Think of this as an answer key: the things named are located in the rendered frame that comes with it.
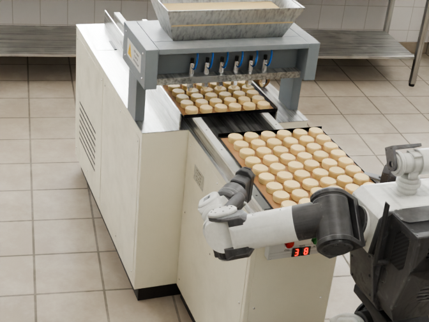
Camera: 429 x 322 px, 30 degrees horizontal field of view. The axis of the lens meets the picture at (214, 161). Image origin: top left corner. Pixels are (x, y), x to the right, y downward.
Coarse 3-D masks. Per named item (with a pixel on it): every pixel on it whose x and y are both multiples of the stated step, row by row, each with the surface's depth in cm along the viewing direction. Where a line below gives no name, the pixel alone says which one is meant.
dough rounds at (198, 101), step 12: (180, 84) 339; (228, 84) 340; (240, 84) 342; (180, 96) 324; (192, 96) 325; (204, 96) 331; (216, 96) 328; (228, 96) 329; (240, 96) 329; (252, 96) 333; (180, 108) 318; (192, 108) 315; (204, 108) 316; (216, 108) 318; (228, 108) 323; (240, 108) 321; (252, 108) 322; (264, 108) 324
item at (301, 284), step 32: (224, 128) 320; (256, 128) 323; (192, 160) 315; (192, 192) 318; (192, 224) 322; (192, 256) 326; (256, 256) 267; (320, 256) 278; (192, 288) 329; (224, 288) 293; (256, 288) 274; (288, 288) 279; (320, 288) 285; (192, 320) 343; (224, 320) 296; (256, 320) 281; (288, 320) 287; (320, 320) 293
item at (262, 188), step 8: (232, 144) 273; (232, 152) 268; (272, 152) 271; (288, 152) 272; (240, 160) 263; (296, 160) 267; (336, 160) 270; (304, 168) 262; (256, 176) 254; (312, 176) 258; (328, 176) 259; (256, 184) 250; (336, 184) 255; (264, 192) 246; (288, 192) 247; (272, 200) 242
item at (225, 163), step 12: (120, 24) 408; (192, 120) 314; (204, 132) 302; (204, 144) 303; (216, 144) 294; (216, 156) 292; (228, 156) 286; (228, 168) 282; (252, 192) 265; (252, 204) 264; (264, 204) 259
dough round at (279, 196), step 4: (276, 192) 243; (280, 192) 243; (284, 192) 243; (276, 196) 240; (280, 196) 241; (284, 196) 241; (288, 196) 241; (276, 200) 240; (280, 200) 240; (284, 200) 240; (288, 200) 241
